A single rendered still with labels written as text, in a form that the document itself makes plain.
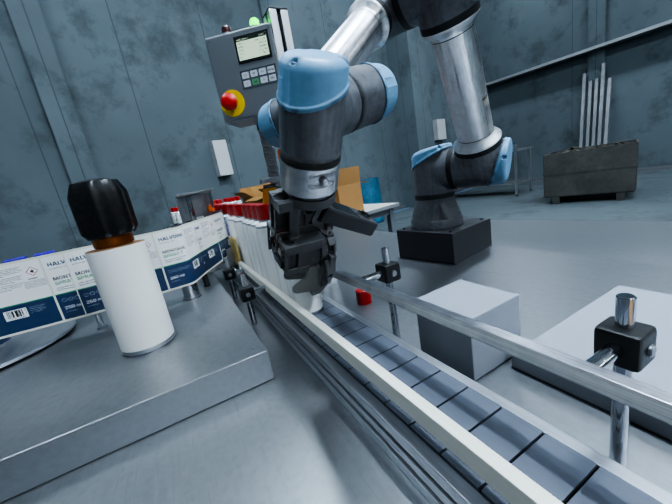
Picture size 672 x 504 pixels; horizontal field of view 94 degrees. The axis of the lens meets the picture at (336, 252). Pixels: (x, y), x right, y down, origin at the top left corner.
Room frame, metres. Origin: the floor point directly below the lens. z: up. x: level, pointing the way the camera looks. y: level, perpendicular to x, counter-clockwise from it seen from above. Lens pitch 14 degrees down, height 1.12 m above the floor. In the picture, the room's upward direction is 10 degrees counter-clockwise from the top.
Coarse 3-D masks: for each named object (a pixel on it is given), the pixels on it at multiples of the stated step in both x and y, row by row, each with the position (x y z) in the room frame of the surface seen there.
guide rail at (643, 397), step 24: (360, 288) 0.44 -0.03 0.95; (384, 288) 0.39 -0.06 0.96; (432, 312) 0.31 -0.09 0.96; (480, 336) 0.26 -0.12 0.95; (504, 336) 0.24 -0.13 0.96; (528, 360) 0.22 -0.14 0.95; (552, 360) 0.20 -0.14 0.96; (576, 360) 0.19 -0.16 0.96; (600, 384) 0.17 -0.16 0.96; (624, 384) 0.16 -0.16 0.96; (648, 384) 0.16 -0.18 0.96; (648, 408) 0.15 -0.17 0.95
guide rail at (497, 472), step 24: (240, 264) 0.90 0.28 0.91; (336, 336) 0.38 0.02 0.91; (360, 360) 0.31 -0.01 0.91; (384, 384) 0.27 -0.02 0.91; (408, 408) 0.24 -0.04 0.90; (432, 408) 0.23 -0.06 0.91; (432, 432) 0.22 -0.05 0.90; (456, 432) 0.20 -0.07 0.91; (456, 456) 0.19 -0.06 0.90; (480, 456) 0.17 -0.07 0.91; (504, 480) 0.16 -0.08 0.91; (528, 480) 0.15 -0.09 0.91
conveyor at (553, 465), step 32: (320, 320) 0.51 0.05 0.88; (352, 320) 0.48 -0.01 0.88; (384, 352) 0.37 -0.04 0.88; (416, 384) 0.30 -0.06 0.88; (448, 384) 0.29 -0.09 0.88; (448, 416) 0.25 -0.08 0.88; (480, 416) 0.24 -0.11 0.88; (512, 416) 0.24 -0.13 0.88; (512, 448) 0.21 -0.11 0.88; (544, 448) 0.20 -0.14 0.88; (480, 480) 0.19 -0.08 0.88; (544, 480) 0.18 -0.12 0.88; (576, 480) 0.17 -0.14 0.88; (608, 480) 0.17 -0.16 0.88
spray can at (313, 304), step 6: (294, 282) 0.54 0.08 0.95; (294, 294) 0.54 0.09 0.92; (300, 294) 0.53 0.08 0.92; (306, 294) 0.53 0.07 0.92; (318, 294) 0.55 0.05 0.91; (294, 300) 0.55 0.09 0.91; (300, 300) 0.54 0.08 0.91; (306, 300) 0.53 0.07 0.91; (312, 300) 0.53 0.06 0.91; (318, 300) 0.54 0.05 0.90; (306, 306) 0.53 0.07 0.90; (312, 306) 0.53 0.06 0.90; (318, 306) 0.54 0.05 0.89; (312, 312) 0.53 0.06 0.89; (318, 312) 0.54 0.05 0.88
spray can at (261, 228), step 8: (256, 208) 0.68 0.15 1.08; (264, 208) 0.68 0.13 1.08; (264, 216) 0.68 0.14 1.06; (264, 224) 0.67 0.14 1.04; (256, 232) 0.69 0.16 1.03; (264, 232) 0.67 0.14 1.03; (264, 240) 0.67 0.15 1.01; (264, 248) 0.67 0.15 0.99; (264, 256) 0.68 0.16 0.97; (272, 256) 0.67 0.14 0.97; (264, 264) 0.68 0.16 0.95; (272, 264) 0.67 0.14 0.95; (272, 272) 0.67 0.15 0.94; (272, 280) 0.67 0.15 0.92; (280, 288) 0.67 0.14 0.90
